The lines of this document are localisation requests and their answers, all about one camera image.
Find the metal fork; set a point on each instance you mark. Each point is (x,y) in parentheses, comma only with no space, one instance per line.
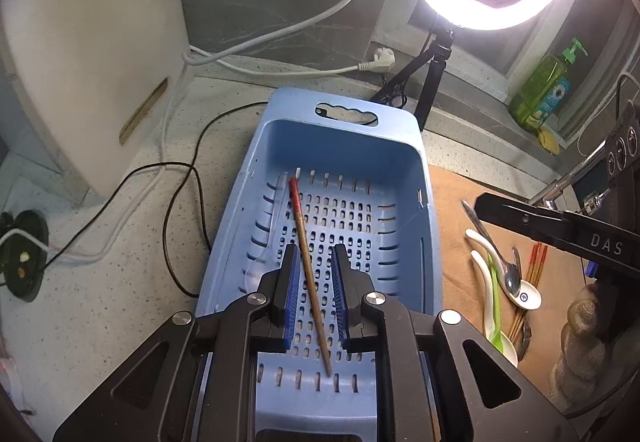
(525,342)

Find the green dish soap bottle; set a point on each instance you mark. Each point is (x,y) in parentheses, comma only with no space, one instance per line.
(542,92)

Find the black power socket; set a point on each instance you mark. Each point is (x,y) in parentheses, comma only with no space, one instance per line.
(27,227)

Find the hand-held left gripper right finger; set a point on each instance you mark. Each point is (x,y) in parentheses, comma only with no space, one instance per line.
(341,294)

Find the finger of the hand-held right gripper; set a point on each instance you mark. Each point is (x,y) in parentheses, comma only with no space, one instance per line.
(520,217)

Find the white appliance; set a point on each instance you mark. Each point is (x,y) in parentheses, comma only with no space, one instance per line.
(85,47)

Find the green plastic spoon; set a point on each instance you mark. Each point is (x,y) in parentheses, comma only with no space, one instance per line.
(494,302)

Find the blue plastic basket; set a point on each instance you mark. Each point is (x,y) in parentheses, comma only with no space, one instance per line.
(340,157)

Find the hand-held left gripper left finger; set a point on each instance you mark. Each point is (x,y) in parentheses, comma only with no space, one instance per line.
(290,294)

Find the orange mat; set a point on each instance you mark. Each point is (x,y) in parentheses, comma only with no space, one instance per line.
(460,302)

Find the yellow sponge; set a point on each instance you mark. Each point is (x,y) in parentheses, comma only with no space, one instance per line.
(549,141)

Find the black tripod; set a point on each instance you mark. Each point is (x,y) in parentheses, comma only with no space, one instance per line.
(431,87)

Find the person's right hand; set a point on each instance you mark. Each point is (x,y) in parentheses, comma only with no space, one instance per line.
(580,347)

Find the dark blue box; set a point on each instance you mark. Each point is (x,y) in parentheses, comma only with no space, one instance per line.
(592,177)

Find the metal faucet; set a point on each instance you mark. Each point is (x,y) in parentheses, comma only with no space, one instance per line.
(550,192)

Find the metal spoon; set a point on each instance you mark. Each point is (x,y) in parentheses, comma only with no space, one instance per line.
(512,279)

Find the white ceramic spoon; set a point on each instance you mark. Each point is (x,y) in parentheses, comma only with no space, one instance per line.
(510,352)
(527,297)

